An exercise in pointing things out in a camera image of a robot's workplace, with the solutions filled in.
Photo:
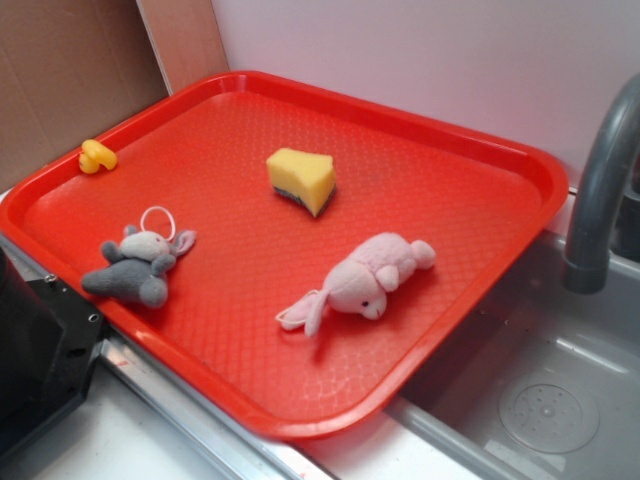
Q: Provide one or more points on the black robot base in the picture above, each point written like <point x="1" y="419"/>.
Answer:
<point x="50" y="340"/>

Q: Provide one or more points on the pink plush bunny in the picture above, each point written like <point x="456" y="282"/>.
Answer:
<point x="360" y="283"/>

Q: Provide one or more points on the grey plush bunny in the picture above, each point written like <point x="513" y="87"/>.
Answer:
<point x="138" y="265"/>

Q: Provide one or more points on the red plastic tray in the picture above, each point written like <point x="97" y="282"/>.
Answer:
<point x="478" y="200"/>

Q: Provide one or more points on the yellow sponge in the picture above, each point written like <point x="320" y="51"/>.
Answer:
<point x="308" y="179"/>

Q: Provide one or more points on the yellow rubber duck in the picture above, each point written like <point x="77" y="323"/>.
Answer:
<point x="94" y="155"/>

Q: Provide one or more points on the grey toy sink basin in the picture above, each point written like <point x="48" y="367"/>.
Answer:
<point x="536" y="382"/>

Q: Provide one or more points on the brown cardboard panel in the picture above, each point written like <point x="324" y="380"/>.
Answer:
<point x="70" y="70"/>

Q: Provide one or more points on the grey toy faucet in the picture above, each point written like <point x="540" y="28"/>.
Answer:
<point x="605" y="216"/>

